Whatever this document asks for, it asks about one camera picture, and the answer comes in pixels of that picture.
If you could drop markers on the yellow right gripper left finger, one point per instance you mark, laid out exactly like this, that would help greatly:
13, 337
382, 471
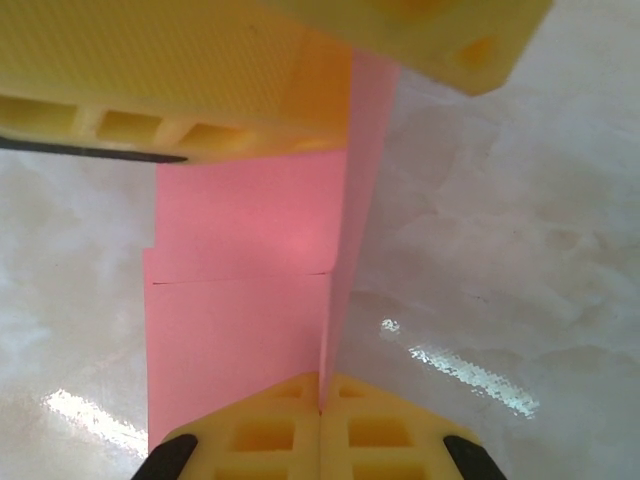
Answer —
260, 440

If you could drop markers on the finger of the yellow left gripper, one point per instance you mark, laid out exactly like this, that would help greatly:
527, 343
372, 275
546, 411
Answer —
150, 60
450, 35

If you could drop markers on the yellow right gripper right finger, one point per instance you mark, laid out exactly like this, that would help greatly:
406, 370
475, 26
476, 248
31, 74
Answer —
390, 440

